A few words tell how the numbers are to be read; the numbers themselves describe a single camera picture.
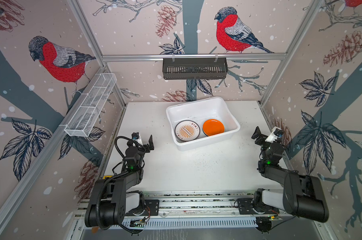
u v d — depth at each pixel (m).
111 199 0.42
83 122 0.71
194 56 0.91
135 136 0.73
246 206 0.73
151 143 0.85
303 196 0.43
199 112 1.13
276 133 0.70
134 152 0.67
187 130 1.02
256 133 0.81
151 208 0.73
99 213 0.38
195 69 1.04
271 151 0.66
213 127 1.06
